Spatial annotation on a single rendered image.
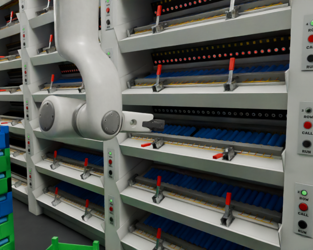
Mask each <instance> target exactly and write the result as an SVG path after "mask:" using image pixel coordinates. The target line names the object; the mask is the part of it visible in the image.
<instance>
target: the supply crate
mask: <svg viewBox="0 0 313 250"><path fill-rule="evenodd" d="M6 148H10V146H9V129H8V125H2V126H0V149H6Z"/></svg>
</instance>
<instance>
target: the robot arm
mask: <svg viewBox="0 0 313 250"><path fill-rule="evenodd" d="M98 16H99V0H54V29H55V45H56V49H57V52H58V54H59V55H60V56H61V57H62V58H63V59H65V60H67V61H70V62H72V63H74V64H75V65H76V66H77V68H78V69H79V71H80V73H81V76H82V79H83V82H84V87H85V95H86V100H81V99H74V98H67V97H60V96H53V95H52V96H48V97H47V98H45V99H44V101H43V102H42V104H41V107H40V110H39V117H38V121H39V127H40V130H41V132H42V133H43V135H44V136H46V137H48V138H87V139H92V140H98V141H107V140H111V139H113V138H114V137H115V136H116V135H117V134H118V133H120V132H121V133H150V132H151V131H152V130H153V131H164V120H157V119H153V115H152V114H145V113H136V112H128V111H122V88H121V81H120V77H119V74H118V71H117V69H116V67H115V65H114V64H113V62H112V61H111V59H110V58H109V57H108V55H107V54H106V53H105V52H104V51H103V50H102V48H101V47H100V44H99V40H98Z"/></svg>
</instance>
